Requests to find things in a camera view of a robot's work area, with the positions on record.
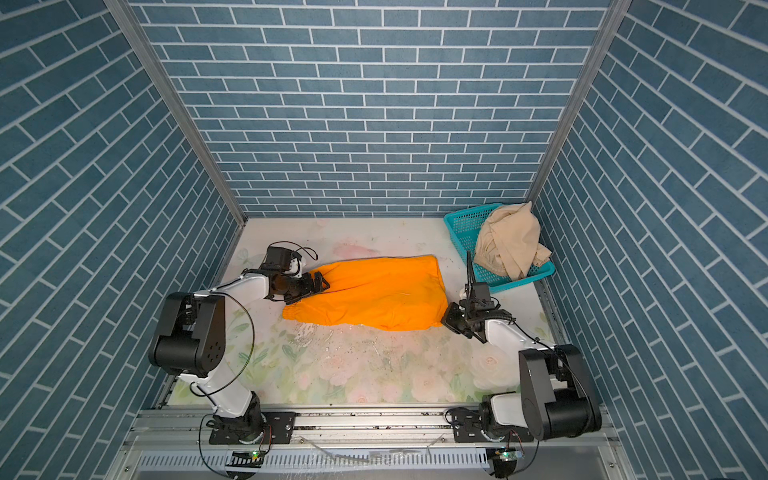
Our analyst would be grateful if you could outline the orange shorts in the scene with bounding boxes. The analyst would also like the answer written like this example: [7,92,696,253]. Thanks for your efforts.
[282,255,449,332]

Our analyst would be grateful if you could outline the teal plastic basket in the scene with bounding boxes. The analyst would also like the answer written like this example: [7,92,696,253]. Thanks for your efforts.
[443,203,556,293]

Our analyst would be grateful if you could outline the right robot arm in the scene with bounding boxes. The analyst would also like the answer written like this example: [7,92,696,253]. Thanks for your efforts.
[442,300,602,442]

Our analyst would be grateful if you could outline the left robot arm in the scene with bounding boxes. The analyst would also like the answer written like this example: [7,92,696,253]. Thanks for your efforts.
[148,269,330,444]

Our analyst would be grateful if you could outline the beige shorts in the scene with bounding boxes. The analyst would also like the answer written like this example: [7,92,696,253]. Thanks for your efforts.
[474,202,552,280]

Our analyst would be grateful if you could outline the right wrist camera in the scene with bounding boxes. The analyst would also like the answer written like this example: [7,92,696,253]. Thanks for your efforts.
[465,282,495,311]

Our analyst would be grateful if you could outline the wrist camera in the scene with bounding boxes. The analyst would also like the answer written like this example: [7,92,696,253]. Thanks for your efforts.
[259,245,303,276]
[465,282,495,311]

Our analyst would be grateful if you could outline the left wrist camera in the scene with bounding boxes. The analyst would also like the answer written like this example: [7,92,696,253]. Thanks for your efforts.
[259,245,303,276]

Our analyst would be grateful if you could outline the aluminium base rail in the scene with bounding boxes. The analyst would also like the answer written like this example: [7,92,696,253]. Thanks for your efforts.
[106,404,634,479]

